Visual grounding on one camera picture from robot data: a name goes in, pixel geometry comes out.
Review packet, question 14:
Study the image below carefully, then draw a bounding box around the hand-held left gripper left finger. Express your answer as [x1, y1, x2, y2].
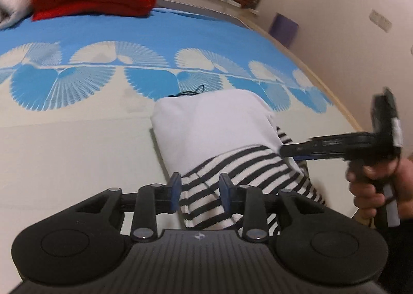
[77, 173, 182, 243]

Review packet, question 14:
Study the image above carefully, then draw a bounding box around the blue white patterned bedsheet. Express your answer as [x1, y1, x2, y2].
[0, 6, 363, 294]

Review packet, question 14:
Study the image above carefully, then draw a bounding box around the black thin cord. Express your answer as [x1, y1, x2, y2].
[169, 85, 206, 98]

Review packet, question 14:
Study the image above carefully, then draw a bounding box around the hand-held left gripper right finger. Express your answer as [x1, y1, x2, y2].
[219, 173, 327, 243]

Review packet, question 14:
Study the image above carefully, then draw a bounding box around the person's right hand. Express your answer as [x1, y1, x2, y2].
[346, 158, 413, 227]

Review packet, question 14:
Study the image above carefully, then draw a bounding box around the white wall socket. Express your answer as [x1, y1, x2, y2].
[369, 9, 393, 34]

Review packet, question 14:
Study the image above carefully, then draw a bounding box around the white black striped small garment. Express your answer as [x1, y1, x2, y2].
[150, 89, 327, 237]

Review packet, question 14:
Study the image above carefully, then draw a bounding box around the wooden bed frame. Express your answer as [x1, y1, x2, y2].
[252, 27, 366, 135]

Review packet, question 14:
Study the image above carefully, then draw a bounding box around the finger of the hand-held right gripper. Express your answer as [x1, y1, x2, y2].
[278, 132, 351, 163]

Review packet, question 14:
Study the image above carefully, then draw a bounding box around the purple box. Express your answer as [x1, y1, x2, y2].
[269, 12, 299, 49]

